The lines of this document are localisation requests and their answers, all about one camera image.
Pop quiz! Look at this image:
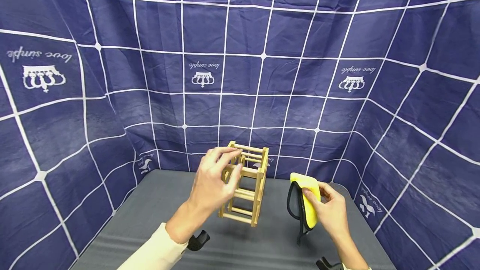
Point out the person's left hand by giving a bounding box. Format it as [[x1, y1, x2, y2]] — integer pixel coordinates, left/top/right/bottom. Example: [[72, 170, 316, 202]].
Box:
[[187, 147, 245, 223]]

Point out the person's right hand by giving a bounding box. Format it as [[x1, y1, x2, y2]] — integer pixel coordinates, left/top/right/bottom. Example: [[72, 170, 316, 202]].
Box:
[[302, 181, 352, 242]]

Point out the yellow cloth with black strap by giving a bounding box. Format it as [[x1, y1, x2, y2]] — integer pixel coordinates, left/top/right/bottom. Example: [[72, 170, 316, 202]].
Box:
[[286, 172, 322, 246]]

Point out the wooden slat rack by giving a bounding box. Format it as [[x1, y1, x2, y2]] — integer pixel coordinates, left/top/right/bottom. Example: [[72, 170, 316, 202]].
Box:
[[218, 140, 270, 227]]

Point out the person's right forearm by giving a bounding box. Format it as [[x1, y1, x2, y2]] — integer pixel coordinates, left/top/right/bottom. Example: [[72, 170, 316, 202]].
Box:
[[331, 230, 373, 270]]

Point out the person's left forearm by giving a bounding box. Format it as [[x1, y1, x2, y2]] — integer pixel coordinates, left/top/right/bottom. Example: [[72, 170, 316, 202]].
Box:
[[117, 201, 205, 270]]

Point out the black wrist band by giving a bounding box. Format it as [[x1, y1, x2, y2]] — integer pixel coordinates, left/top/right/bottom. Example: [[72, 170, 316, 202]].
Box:
[[186, 230, 211, 252], [315, 256, 344, 270]]

